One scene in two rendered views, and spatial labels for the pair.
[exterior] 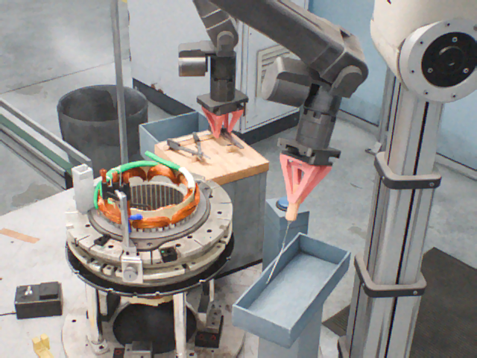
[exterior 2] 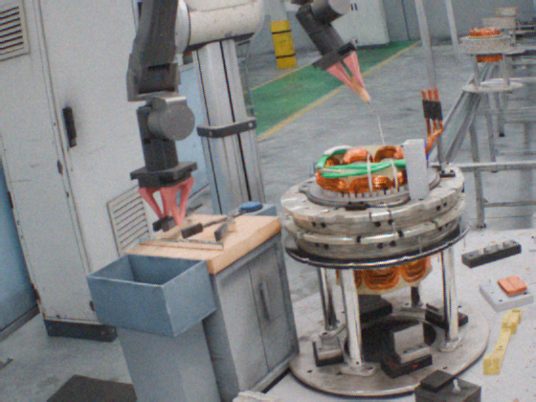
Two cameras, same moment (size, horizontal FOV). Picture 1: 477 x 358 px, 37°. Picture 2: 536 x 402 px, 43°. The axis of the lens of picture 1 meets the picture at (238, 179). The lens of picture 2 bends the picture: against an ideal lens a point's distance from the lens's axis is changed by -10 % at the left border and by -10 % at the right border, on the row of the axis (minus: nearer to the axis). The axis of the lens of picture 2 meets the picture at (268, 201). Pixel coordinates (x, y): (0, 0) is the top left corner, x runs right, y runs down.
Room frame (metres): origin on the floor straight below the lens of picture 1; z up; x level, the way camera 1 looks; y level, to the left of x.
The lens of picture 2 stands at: (1.77, 1.22, 1.43)
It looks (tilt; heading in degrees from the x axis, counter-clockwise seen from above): 15 degrees down; 247
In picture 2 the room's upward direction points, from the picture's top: 10 degrees counter-clockwise
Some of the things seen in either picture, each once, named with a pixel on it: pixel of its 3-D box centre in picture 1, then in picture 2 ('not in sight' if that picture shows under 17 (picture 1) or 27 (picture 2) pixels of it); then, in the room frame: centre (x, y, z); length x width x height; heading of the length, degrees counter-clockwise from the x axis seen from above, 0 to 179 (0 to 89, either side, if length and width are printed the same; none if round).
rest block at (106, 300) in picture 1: (101, 294); (410, 342); (1.17, 0.29, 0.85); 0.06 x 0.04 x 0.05; 170
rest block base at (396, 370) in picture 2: (103, 304); (406, 362); (1.18, 0.29, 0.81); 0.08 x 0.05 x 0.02; 170
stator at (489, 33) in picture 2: not in sight; (486, 44); (-1.04, -1.90, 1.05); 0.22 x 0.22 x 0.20
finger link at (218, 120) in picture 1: (221, 118); (168, 197); (1.45, 0.04, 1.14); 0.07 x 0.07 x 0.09; 35
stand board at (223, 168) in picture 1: (211, 157); (203, 241); (1.42, 0.07, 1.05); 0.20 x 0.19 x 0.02; 33
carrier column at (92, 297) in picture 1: (93, 303); (449, 291); (1.07, 0.28, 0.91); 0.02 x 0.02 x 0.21
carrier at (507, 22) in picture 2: not in sight; (502, 34); (-2.50, -3.29, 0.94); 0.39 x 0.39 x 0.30
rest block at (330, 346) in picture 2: not in sight; (327, 346); (1.26, 0.15, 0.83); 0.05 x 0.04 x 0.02; 66
